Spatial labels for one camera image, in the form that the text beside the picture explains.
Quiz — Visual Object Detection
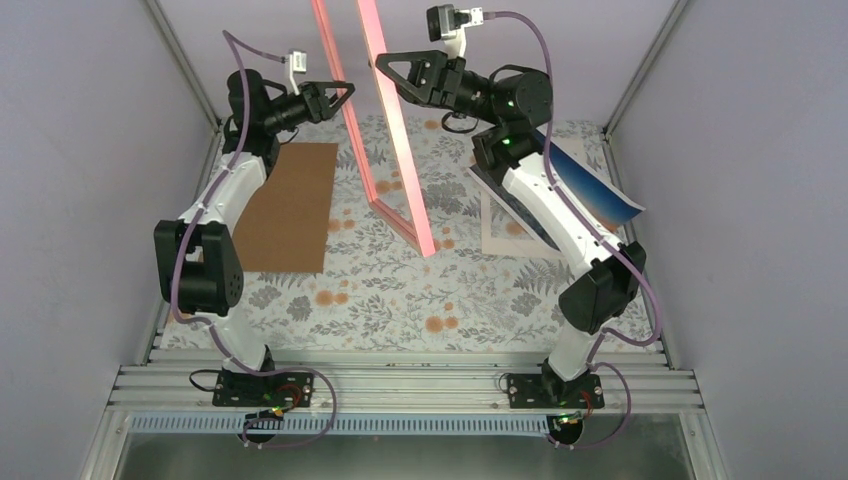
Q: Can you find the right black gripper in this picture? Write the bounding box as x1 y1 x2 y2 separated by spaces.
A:
372 49 504 126

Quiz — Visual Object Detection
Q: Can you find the grey slotted cable duct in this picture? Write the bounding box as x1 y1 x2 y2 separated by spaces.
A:
128 412 548 437

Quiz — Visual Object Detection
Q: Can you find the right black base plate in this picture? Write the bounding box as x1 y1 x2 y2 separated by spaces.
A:
504 372 605 409

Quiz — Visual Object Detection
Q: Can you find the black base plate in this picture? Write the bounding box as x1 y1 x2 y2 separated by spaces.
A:
504 372 605 409
212 370 314 409

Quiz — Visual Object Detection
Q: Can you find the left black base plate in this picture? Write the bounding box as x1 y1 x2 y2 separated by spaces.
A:
212 370 314 409

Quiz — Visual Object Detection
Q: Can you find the pink photo frame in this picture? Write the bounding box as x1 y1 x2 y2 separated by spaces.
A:
311 0 439 258

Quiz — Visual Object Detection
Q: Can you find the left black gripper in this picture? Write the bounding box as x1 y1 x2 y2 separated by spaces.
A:
262 81 354 134

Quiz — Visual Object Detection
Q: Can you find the aluminium rail base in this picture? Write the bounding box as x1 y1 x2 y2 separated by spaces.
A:
82 348 727 479

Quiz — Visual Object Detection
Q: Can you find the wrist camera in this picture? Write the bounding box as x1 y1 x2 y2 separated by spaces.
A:
425 4 484 59
284 49 308 95

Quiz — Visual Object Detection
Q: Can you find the white mat board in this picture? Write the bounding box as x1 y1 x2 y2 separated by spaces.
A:
480 191 564 260

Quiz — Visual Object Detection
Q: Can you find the floral table cloth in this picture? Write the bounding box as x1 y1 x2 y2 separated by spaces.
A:
158 113 658 354

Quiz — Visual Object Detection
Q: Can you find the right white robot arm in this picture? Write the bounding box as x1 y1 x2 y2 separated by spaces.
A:
376 50 646 407

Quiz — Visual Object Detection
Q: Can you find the right aluminium corner post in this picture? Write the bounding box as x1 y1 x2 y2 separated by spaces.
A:
602 0 690 138

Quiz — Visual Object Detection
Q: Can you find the left aluminium corner post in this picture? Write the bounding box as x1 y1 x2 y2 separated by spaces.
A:
141 0 219 131

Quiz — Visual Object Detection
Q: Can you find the aluminium corner post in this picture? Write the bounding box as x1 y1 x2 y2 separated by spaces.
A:
602 0 690 138
141 0 219 131

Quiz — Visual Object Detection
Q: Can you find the brown cardboard backing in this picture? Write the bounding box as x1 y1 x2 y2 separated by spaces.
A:
234 143 338 273

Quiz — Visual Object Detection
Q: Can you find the sunset photo print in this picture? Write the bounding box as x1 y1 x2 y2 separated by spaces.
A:
468 138 645 258

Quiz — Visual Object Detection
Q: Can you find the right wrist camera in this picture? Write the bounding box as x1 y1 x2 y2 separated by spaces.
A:
425 4 484 59

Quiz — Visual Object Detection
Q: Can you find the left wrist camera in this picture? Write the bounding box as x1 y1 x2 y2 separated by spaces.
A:
284 49 308 95

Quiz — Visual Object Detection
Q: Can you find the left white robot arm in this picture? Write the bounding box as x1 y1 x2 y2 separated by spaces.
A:
154 69 355 405

